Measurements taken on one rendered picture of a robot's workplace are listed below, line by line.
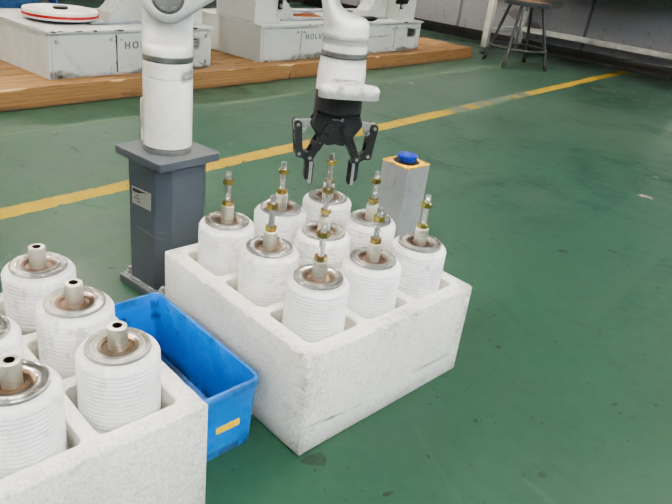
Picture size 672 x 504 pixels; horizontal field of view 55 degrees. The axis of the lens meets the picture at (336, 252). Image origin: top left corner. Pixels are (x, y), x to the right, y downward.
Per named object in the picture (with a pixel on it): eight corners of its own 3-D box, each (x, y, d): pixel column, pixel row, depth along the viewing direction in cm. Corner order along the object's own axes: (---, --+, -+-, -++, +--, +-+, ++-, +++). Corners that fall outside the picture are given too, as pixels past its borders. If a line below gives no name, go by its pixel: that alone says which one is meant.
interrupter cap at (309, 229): (297, 238, 108) (297, 234, 108) (306, 221, 115) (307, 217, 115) (341, 245, 108) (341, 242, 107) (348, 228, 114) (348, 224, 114)
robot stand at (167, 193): (118, 279, 138) (113, 144, 125) (174, 259, 149) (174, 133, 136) (160, 306, 130) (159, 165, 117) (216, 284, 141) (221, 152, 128)
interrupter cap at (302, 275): (352, 287, 95) (353, 283, 95) (307, 296, 91) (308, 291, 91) (327, 264, 101) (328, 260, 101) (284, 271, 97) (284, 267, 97)
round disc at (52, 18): (7, 14, 270) (6, 0, 267) (74, 13, 291) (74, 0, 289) (45, 26, 253) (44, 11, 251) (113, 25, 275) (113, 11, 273)
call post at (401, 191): (362, 291, 145) (381, 159, 132) (383, 283, 150) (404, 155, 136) (385, 304, 141) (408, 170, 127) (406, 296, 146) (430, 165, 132)
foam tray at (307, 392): (164, 336, 121) (164, 250, 113) (317, 282, 147) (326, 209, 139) (298, 457, 97) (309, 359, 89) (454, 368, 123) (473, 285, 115)
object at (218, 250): (239, 329, 114) (245, 237, 106) (188, 318, 115) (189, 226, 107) (256, 303, 122) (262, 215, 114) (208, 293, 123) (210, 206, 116)
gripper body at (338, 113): (360, 81, 104) (353, 138, 108) (309, 78, 102) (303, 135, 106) (372, 92, 98) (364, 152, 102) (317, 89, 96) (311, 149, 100)
